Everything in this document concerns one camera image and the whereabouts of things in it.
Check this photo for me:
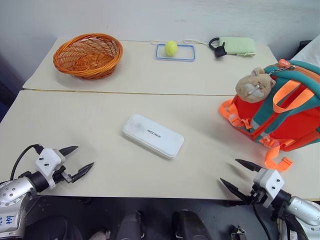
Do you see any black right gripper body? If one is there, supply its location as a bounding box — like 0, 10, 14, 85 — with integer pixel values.
247, 184, 268, 206

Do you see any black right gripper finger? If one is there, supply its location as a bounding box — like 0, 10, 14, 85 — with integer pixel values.
219, 177, 251, 204
234, 158, 263, 173

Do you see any black strap with clip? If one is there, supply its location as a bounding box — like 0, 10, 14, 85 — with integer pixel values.
208, 37, 227, 59

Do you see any yellow tennis ball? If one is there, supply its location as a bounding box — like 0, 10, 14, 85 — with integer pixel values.
164, 40, 179, 57

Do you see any small dark metal bracket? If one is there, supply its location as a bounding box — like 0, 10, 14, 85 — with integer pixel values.
229, 224, 248, 240

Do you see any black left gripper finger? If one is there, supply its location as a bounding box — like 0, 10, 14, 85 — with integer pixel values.
59, 145, 80, 158
71, 161, 96, 184

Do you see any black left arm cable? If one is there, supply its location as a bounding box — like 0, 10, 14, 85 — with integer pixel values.
9, 144, 44, 181

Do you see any beige plush animal keychain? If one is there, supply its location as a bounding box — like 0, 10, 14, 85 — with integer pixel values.
235, 67, 277, 103

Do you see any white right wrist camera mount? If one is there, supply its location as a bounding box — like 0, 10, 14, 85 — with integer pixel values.
253, 168, 286, 208

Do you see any white rectangular case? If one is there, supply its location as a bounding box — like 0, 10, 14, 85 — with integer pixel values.
121, 113, 185, 161

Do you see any orange zipper pull tag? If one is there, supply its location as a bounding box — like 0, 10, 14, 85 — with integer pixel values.
278, 58, 291, 70

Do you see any large dark rounded shape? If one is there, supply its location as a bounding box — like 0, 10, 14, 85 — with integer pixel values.
23, 195, 85, 240

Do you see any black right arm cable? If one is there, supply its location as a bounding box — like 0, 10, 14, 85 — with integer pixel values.
252, 202, 274, 240

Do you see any clear blue-rimmed container lid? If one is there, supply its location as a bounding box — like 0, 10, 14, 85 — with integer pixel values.
154, 43, 196, 62

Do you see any orange wicker basket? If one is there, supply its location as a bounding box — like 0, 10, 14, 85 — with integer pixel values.
52, 33, 124, 80

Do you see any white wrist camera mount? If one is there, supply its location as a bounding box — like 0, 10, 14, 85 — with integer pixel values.
34, 148, 67, 189
253, 168, 286, 208

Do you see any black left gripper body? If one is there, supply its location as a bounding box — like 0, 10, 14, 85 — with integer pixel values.
53, 166, 74, 184

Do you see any light green fabric pouch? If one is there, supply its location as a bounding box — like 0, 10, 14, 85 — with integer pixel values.
217, 36, 257, 57

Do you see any black object beside table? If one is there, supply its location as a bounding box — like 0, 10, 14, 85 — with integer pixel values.
297, 39, 314, 56

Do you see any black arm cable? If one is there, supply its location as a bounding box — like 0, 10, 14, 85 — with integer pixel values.
252, 202, 274, 240
9, 144, 44, 181

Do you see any orange and teal backpack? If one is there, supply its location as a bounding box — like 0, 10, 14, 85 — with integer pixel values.
218, 59, 320, 171

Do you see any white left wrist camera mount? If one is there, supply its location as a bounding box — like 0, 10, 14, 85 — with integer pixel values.
34, 148, 67, 189

